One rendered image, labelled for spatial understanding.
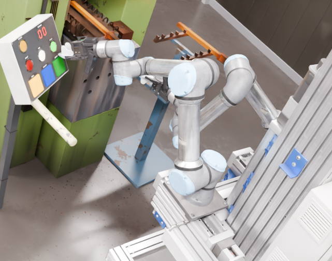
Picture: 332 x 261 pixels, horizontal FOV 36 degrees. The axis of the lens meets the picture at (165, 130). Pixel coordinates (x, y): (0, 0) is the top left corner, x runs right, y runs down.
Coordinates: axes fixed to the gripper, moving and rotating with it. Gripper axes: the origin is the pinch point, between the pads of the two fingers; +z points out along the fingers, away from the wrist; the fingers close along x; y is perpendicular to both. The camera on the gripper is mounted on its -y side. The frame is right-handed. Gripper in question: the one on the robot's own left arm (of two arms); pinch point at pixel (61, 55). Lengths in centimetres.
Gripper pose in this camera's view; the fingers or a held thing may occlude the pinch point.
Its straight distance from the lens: 237.5
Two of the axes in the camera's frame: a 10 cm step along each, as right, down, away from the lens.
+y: -1.7, -8.6, -4.9
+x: -3.2, 5.2, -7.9
